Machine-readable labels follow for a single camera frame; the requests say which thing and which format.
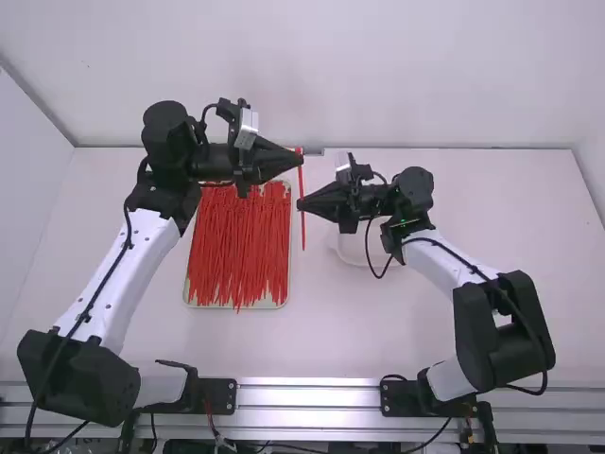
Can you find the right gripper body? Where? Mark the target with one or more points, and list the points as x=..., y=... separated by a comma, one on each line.
x=366, y=201

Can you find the pale tray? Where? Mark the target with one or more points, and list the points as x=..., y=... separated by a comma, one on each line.
x=269, y=307

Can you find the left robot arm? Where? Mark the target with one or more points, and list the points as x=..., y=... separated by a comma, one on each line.
x=142, y=246

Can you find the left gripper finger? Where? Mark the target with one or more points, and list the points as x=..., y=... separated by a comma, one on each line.
x=274, y=153
x=274, y=169

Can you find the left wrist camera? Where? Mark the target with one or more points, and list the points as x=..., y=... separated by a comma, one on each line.
x=247, y=127

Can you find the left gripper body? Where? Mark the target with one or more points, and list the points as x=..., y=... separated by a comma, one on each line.
x=217, y=163

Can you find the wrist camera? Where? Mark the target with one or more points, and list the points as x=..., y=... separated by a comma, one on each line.
x=247, y=127
x=344, y=165

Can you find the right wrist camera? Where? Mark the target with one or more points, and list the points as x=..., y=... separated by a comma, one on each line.
x=344, y=165

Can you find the white dish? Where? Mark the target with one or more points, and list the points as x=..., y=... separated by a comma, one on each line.
x=350, y=250

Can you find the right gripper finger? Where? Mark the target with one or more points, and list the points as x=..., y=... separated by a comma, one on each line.
x=326, y=212
x=326, y=196

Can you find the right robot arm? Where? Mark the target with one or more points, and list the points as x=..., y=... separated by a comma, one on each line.
x=501, y=340

